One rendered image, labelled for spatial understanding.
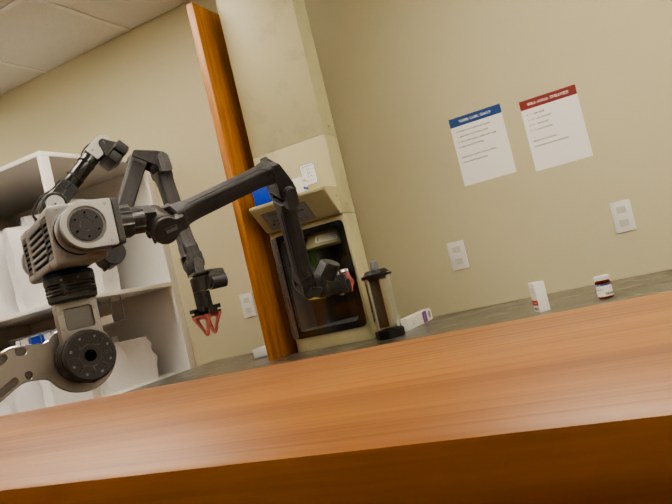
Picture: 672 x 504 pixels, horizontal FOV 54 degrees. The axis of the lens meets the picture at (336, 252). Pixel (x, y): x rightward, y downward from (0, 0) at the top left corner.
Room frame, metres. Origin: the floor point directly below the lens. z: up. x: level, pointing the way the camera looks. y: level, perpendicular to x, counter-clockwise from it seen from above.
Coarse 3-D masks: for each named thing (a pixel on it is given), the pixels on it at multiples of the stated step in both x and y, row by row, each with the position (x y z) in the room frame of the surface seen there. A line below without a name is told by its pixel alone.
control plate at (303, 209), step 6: (300, 204) 2.38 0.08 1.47; (306, 204) 2.38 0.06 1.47; (300, 210) 2.41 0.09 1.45; (306, 210) 2.40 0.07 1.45; (264, 216) 2.45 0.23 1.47; (270, 216) 2.45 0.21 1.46; (276, 216) 2.45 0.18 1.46; (306, 216) 2.43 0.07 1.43; (312, 216) 2.42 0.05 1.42; (270, 222) 2.47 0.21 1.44; (276, 222) 2.47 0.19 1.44; (276, 228) 2.50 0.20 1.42
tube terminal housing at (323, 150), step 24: (312, 144) 2.44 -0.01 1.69; (336, 144) 2.49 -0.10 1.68; (288, 168) 2.49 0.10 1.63; (336, 168) 2.44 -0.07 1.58; (336, 216) 2.43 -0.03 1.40; (360, 240) 2.50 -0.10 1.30; (360, 264) 2.45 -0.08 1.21; (360, 288) 2.41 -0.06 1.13; (336, 336) 2.47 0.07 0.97; (360, 336) 2.43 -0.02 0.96
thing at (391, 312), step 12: (384, 276) 2.28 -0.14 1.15; (372, 288) 2.28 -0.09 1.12; (384, 288) 2.27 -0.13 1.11; (372, 300) 2.28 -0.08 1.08; (384, 300) 2.27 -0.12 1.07; (372, 312) 2.30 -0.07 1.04; (384, 312) 2.27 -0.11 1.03; (396, 312) 2.29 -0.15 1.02; (384, 324) 2.27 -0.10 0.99; (396, 324) 2.28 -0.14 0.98
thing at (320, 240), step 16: (336, 224) 2.42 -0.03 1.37; (320, 240) 2.45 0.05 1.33; (336, 240) 2.42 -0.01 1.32; (288, 256) 2.51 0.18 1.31; (320, 256) 2.46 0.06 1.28; (336, 256) 2.43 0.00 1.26; (288, 272) 2.52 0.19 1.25; (352, 272) 2.41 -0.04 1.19; (288, 288) 2.53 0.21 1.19; (304, 304) 2.51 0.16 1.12; (320, 304) 2.48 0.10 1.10; (336, 304) 2.45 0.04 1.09; (352, 304) 2.42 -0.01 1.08; (304, 320) 2.51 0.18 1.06; (320, 320) 2.48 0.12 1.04; (336, 320) 2.45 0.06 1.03; (352, 320) 2.43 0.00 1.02; (304, 336) 2.52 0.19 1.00
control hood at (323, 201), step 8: (304, 192) 2.34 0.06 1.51; (312, 192) 2.33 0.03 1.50; (320, 192) 2.33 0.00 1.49; (328, 192) 2.34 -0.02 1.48; (336, 192) 2.40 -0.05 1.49; (304, 200) 2.37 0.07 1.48; (312, 200) 2.36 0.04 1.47; (320, 200) 2.36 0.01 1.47; (328, 200) 2.35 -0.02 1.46; (336, 200) 2.38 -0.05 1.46; (256, 208) 2.43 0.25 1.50; (264, 208) 2.42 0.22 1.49; (272, 208) 2.42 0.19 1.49; (312, 208) 2.39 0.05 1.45; (320, 208) 2.39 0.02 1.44; (328, 208) 2.38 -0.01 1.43; (336, 208) 2.38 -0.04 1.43; (256, 216) 2.46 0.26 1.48; (320, 216) 2.42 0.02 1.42; (328, 216) 2.42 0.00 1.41; (264, 224) 2.49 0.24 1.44; (272, 232) 2.52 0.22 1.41
